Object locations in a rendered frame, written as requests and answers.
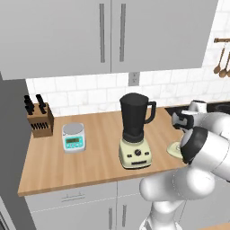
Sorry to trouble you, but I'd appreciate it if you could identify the grey wall cupboard door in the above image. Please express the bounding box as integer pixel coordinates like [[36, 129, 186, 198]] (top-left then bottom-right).
[[0, 0, 112, 81], [111, 0, 220, 75]]

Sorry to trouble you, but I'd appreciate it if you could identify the grey base cupboard door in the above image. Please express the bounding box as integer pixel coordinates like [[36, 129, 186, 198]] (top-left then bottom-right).
[[116, 193, 157, 230], [31, 198, 118, 230]]

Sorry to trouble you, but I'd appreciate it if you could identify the grey wall cupboard handle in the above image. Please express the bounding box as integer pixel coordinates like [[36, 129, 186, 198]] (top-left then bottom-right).
[[119, 3, 127, 63], [99, 3, 107, 64]]

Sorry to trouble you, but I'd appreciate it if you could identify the wooden utensil rail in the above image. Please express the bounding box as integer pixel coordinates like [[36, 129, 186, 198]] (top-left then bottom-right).
[[213, 37, 230, 44]]

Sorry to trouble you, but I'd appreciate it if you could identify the grey fridge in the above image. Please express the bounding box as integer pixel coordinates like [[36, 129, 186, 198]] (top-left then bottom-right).
[[0, 71, 38, 230]]

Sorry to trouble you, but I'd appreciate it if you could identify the grey drawer handle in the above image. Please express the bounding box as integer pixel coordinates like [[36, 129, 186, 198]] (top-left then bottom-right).
[[60, 193, 86, 203]]

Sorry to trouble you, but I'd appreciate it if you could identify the black handled knife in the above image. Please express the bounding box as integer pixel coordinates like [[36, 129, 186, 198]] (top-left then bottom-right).
[[23, 94, 36, 117], [35, 93, 48, 115]]

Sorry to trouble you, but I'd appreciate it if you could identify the wooden knife block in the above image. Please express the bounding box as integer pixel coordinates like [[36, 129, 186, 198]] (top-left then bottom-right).
[[26, 102, 55, 139]]

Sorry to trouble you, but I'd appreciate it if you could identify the cream blender base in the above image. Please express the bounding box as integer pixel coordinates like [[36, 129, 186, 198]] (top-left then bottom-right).
[[118, 137, 153, 171]]

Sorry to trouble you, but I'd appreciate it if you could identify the black hob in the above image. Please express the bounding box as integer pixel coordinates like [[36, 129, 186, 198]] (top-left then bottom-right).
[[164, 101, 230, 118]]

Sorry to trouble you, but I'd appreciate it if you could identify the narrow grey drawer front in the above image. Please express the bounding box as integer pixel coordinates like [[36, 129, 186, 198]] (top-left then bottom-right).
[[116, 176, 152, 199]]

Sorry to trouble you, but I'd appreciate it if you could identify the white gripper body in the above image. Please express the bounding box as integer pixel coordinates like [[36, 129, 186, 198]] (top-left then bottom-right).
[[171, 110, 196, 131]]

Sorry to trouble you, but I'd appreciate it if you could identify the black blender jar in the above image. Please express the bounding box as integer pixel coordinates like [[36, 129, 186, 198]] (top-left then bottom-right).
[[119, 93, 157, 144]]

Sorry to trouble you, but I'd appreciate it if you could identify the grey base cupboard handle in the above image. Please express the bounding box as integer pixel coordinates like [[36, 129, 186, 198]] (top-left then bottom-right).
[[121, 204, 128, 228], [108, 207, 114, 230]]

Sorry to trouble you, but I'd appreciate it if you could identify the white teal kitchen scale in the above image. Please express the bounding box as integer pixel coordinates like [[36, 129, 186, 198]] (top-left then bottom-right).
[[61, 122, 87, 154]]

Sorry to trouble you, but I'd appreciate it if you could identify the grey wall socket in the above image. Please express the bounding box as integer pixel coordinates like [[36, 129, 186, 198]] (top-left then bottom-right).
[[128, 71, 141, 87]]

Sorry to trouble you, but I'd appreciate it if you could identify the wide grey drawer front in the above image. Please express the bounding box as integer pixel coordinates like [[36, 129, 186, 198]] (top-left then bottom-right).
[[23, 181, 118, 214]]

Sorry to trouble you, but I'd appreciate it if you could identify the wooden hanging spoon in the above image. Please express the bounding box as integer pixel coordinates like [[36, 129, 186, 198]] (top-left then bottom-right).
[[218, 50, 230, 79], [213, 41, 226, 75]]

